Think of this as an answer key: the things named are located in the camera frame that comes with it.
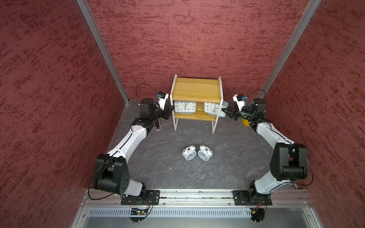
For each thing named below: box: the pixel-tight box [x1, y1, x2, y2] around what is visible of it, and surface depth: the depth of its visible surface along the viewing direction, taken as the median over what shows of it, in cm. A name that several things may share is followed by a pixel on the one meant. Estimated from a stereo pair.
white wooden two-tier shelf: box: [169, 74, 224, 134], surface depth 83 cm
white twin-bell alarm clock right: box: [197, 144, 213, 162], surface depth 85 cm
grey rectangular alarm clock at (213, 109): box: [204, 101, 229, 118], surface depth 88 cm
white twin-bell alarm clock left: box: [181, 144, 197, 162], surface depth 85 cm
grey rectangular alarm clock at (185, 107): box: [173, 101, 198, 114], surface depth 91 cm
